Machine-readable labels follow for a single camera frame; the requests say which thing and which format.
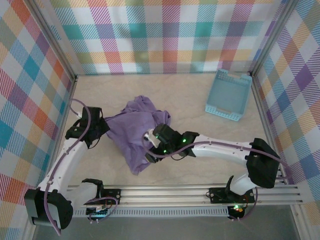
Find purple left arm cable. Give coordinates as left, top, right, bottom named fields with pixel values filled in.
left=44, top=98, right=120, bottom=236

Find aluminium side rail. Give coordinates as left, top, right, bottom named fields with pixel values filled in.
left=249, top=73, right=288, bottom=186
left=51, top=76, right=79, bottom=161

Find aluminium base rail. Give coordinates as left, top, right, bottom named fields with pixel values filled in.
left=64, top=184, right=305, bottom=208

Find left aluminium side rail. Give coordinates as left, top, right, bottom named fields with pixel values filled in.
left=51, top=76, right=79, bottom=161

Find left aluminium frame post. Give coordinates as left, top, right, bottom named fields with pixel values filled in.
left=26, top=0, right=78, bottom=81

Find left aluminium frame leg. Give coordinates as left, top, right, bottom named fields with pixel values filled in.
left=23, top=223, right=36, bottom=240

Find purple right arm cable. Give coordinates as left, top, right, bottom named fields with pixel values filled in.
left=142, top=133, right=292, bottom=223

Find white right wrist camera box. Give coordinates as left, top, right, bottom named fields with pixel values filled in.
left=143, top=128, right=158, bottom=148

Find right aluminium side rail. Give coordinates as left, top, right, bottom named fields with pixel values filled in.
left=249, top=73, right=288, bottom=186

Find grey slotted cable duct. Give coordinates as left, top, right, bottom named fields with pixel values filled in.
left=71, top=209, right=230, bottom=218

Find aluminium frame leg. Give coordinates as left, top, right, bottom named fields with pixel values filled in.
left=290, top=205, right=308, bottom=240
left=23, top=223, right=36, bottom=240

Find aluminium frame post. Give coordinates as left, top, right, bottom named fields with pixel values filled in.
left=26, top=0, right=78, bottom=81
left=249, top=0, right=301, bottom=78

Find right aluminium frame leg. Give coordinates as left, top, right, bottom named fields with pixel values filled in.
left=290, top=205, right=308, bottom=240

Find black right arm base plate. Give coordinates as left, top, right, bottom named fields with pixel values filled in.
left=209, top=186, right=256, bottom=204

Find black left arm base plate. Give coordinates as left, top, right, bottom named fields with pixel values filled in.
left=84, top=188, right=122, bottom=206

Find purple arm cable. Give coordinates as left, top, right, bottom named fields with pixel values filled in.
left=142, top=133, right=292, bottom=223
left=44, top=98, right=120, bottom=236

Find light blue plastic basket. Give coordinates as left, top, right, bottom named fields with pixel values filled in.
left=204, top=69, right=253, bottom=123

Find purple t-shirt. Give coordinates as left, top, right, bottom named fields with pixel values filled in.
left=103, top=94, right=173, bottom=177

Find right aluminium frame post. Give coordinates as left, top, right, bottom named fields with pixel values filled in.
left=249, top=0, right=301, bottom=78

